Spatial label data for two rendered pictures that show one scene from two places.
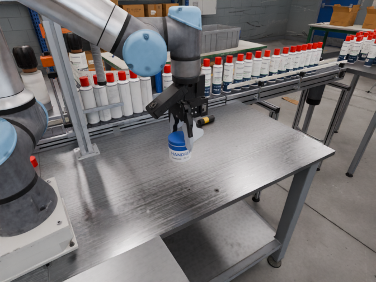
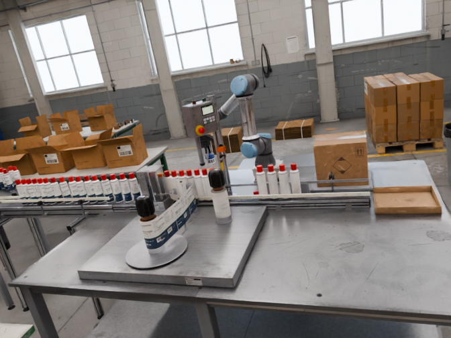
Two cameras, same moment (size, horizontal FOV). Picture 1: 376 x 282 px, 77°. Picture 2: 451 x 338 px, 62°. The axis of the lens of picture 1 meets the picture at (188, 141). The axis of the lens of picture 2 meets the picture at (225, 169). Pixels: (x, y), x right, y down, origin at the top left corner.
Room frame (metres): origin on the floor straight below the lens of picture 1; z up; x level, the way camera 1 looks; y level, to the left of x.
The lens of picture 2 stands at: (2.21, 2.22, 1.79)
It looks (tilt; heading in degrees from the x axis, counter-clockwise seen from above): 18 degrees down; 232
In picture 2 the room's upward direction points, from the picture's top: 10 degrees counter-clockwise
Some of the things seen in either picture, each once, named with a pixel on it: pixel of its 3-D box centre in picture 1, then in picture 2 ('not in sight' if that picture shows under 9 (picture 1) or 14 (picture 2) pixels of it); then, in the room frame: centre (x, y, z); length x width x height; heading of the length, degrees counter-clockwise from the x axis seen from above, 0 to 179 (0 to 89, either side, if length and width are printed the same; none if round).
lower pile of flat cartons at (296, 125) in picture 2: not in sight; (294, 129); (-2.92, -2.08, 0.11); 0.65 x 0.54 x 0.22; 121
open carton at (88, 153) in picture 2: not in sight; (93, 147); (0.80, -1.74, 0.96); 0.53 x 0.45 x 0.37; 36
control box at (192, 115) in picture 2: not in sight; (200, 118); (0.87, 0.39, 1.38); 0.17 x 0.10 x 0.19; 175
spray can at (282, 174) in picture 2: not in sight; (284, 181); (0.71, 0.84, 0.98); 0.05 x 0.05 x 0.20
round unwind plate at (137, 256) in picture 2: not in sight; (156, 250); (1.50, 0.67, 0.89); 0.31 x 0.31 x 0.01
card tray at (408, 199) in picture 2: not in sight; (404, 199); (0.39, 1.38, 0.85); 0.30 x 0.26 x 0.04; 120
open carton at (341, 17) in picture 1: (343, 15); not in sight; (5.36, -3.13, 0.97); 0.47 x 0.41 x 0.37; 120
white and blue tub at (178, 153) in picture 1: (179, 146); (210, 158); (0.59, 0.02, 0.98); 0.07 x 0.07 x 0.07
